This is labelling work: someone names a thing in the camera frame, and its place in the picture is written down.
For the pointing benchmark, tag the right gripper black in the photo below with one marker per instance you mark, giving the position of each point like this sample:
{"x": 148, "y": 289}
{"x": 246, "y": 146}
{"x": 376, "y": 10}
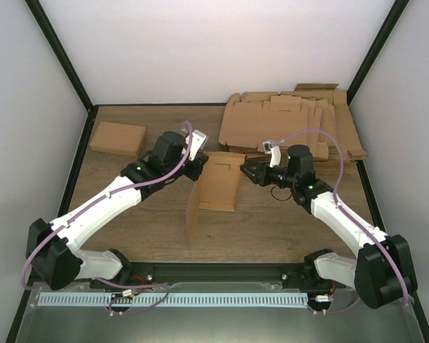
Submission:
{"x": 262, "y": 177}

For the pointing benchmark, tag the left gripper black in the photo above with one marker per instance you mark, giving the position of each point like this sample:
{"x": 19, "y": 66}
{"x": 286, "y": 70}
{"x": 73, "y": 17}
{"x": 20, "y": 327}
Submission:
{"x": 194, "y": 175}

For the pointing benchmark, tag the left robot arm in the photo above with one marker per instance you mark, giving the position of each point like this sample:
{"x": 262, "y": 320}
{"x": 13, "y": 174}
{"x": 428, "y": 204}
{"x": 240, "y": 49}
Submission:
{"x": 54, "y": 249}

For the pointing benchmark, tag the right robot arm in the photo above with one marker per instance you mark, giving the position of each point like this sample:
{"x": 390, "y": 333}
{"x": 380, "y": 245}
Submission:
{"x": 365, "y": 241}

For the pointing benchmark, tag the folded brown cardboard box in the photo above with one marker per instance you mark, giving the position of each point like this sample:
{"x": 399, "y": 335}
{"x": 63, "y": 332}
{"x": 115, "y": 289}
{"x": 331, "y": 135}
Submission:
{"x": 117, "y": 138}

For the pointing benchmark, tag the stack of flat cardboard sheets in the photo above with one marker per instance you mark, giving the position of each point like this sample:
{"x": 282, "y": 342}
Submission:
{"x": 316, "y": 115}

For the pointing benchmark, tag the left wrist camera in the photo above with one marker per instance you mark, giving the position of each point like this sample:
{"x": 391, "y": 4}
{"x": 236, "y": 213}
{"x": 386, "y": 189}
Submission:
{"x": 195, "y": 142}

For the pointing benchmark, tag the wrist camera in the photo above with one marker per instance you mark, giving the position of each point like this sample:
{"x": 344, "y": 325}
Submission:
{"x": 272, "y": 148}
{"x": 195, "y": 142}

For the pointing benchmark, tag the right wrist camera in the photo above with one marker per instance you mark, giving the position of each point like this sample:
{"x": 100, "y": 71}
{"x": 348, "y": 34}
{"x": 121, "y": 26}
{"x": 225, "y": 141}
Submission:
{"x": 272, "y": 148}

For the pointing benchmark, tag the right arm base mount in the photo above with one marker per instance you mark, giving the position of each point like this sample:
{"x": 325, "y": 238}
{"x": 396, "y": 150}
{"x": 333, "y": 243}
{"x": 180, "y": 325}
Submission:
{"x": 303, "y": 276}

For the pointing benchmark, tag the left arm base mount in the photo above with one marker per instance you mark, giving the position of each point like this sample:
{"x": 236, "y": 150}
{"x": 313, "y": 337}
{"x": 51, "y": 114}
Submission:
{"x": 124, "y": 279}

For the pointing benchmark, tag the black aluminium frame rail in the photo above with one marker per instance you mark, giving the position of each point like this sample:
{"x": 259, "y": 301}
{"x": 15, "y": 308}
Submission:
{"x": 214, "y": 273}

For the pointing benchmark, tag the light blue slotted cable duct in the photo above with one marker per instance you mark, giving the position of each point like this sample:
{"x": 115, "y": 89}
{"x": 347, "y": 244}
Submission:
{"x": 95, "y": 299}

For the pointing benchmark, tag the left black corner post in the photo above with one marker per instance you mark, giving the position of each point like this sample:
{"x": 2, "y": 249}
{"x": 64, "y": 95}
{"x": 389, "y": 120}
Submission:
{"x": 47, "y": 29}

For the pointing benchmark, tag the black corner post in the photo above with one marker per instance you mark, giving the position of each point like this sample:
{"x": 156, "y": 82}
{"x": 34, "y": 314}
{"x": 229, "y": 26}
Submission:
{"x": 47, "y": 29}
{"x": 376, "y": 47}

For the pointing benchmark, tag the right black corner post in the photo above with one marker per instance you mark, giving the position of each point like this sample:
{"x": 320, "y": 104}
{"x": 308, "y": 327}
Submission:
{"x": 376, "y": 47}

